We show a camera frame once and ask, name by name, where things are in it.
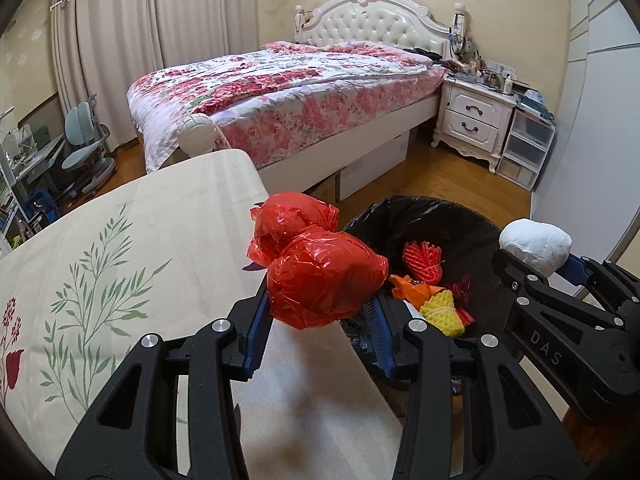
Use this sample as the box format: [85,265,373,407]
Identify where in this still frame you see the grey study desk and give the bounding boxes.
[0,127,68,201]

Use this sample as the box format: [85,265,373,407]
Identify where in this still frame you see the yellow foam net bundle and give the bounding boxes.
[419,290,466,338]

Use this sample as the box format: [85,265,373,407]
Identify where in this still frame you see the white nightstand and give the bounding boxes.
[431,77,518,175]

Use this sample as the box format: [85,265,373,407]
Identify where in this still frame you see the blue plastic stool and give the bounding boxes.
[27,190,61,223]

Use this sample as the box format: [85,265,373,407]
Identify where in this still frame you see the white wad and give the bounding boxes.
[498,218,572,277]

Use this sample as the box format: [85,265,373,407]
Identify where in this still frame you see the white bed with tufted headboard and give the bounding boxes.
[127,0,453,196]

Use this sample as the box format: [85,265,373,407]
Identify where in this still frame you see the group of small nightstand items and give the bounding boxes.
[445,35,556,121]

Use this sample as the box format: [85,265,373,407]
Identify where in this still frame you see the beige curtains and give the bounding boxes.
[50,0,261,153]

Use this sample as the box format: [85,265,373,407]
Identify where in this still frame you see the red plastic bag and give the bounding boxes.
[246,191,390,332]

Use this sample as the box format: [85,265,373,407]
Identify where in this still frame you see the white wardrobe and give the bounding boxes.
[530,0,640,281]

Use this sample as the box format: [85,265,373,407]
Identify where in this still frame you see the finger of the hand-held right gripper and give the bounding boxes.
[555,254,640,313]
[492,249,551,306]

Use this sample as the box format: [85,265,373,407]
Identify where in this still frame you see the dark red wrapper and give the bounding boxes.
[447,274,473,311]

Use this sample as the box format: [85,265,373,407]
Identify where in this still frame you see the plastic drawer unit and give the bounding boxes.
[497,107,557,192]

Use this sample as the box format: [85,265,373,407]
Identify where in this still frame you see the red foam net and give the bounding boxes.
[402,241,445,285]

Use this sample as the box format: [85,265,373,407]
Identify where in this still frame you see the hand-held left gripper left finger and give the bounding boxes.
[55,285,276,480]

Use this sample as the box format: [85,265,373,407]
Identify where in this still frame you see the white box under bed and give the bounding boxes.
[340,130,412,200]

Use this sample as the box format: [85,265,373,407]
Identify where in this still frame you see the white round bedpost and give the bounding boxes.
[177,114,217,157]

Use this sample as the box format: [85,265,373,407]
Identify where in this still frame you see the light blue desk chair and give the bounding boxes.
[61,94,117,198]

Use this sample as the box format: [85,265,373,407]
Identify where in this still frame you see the orange plastic wrapper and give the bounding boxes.
[390,274,436,306]

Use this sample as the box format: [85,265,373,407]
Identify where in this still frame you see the bin with black bag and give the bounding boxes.
[340,195,521,396]

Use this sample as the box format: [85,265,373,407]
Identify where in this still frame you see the pink floral quilt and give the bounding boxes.
[126,41,446,173]

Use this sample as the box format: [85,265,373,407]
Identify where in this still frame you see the leaf print table cloth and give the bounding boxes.
[0,149,406,480]

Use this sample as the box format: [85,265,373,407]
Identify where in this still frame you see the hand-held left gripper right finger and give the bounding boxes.
[362,295,586,480]

